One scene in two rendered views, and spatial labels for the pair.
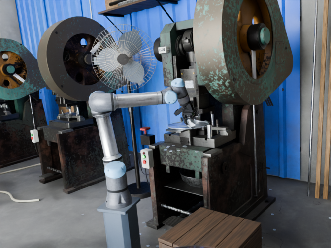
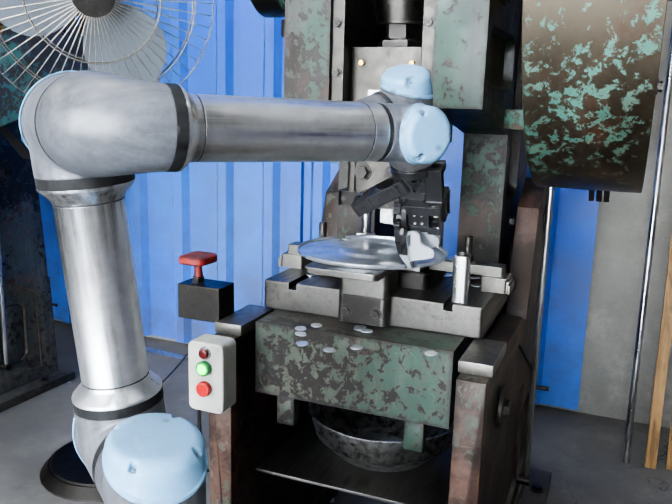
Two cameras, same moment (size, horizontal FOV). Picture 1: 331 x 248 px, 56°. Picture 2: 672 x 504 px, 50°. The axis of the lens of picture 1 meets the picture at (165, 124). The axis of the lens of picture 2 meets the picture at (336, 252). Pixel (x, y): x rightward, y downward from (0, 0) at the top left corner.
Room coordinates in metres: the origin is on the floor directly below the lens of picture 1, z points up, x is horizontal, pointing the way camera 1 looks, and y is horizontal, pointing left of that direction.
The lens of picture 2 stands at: (0.86, 0.38, 1.07)
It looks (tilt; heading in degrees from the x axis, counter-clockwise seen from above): 12 degrees down; 340
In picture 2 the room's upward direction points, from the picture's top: 2 degrees clockwise
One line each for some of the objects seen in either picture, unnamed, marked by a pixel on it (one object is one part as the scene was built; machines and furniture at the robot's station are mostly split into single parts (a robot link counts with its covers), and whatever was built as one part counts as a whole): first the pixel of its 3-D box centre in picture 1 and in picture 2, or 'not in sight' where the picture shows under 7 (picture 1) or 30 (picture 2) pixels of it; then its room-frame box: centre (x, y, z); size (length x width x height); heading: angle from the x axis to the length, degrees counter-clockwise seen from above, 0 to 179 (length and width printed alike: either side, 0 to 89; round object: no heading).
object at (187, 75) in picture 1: (192, 87); (391, 117); (2.20, -0.22, 1.04); 0.17 x 0.15 x 0.30; 138
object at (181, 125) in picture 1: (187, 124); (372, 250); (2.14, -0.16, 0.78); 0.29 x 0.29 x 0.01
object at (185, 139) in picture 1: (184, 135); (362, 289); (2.10, -0.13, 0.72); 0.25 x 0.14 x 0.14; 138
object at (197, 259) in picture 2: (145, 132); (198, 273); (2.28, 0.16, 0.72); 0.07 x 0.06 x 0.08; 138
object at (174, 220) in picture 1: (193, 210); not in sight; (2.13, -0.15, 0.14); 0.59 x 0.10 x 0.05; 138
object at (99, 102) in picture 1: (133, 100); (265, 130); (1.71, 0.17, 1.03); 0.49 x 0.11 x 0.12; 101
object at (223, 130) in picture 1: (218, 126); (471, 261); (2.12, -0.37, 0.76); 0.17 x 0.06 x 0.10; 48
